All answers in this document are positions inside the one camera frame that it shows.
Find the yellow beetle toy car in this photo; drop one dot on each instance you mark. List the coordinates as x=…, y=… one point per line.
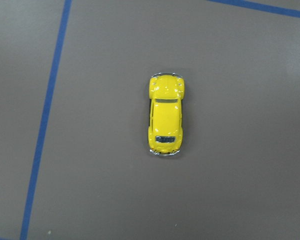
x=165, y=132

